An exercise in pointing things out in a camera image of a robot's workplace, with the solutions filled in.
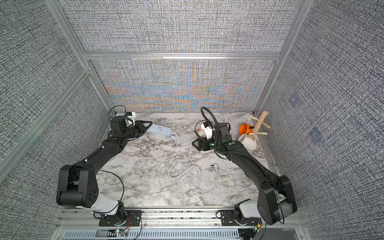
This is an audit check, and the wooden mug tree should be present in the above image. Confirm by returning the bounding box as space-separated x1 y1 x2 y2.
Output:
249 111 270 140

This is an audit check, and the light blue power strip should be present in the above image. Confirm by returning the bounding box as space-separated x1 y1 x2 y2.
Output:
146 123 220 195

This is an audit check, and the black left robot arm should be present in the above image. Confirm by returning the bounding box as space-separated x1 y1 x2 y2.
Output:
56 116 153 217

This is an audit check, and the white mug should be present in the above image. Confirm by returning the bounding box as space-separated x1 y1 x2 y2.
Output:
238 133 260 151

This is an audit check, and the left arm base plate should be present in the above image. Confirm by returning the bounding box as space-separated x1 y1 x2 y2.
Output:
99 210 142 227

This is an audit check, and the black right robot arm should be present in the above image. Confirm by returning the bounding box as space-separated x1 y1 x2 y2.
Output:
192 139 297 225

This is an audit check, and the aluminium front rail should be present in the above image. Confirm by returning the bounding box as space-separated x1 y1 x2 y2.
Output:
51 206 311 240

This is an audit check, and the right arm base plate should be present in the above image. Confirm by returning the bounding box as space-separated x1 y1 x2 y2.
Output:
218 209 262 227

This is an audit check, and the orange mug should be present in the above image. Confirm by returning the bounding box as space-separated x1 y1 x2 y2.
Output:
239 123 254 136

